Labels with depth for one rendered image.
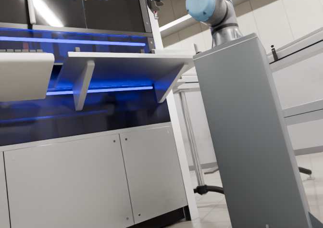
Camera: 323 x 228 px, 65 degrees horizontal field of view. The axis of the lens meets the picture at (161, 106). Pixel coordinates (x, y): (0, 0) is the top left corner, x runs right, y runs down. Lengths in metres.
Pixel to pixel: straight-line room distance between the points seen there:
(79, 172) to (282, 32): 3.32
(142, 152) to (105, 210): 0.36
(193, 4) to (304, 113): 1.16
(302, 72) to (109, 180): 3.04
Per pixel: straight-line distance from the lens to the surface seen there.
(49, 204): 1.35
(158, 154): 1.52
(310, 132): 3.79
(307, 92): 3.80
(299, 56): 1.88
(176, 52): 1.29
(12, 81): 1.00
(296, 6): 4.09
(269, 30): 4.01
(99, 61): 1.12
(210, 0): 0.99
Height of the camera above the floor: 0.46
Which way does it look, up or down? 9 degrees up
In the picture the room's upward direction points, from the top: 11 degrees counter-clockwise
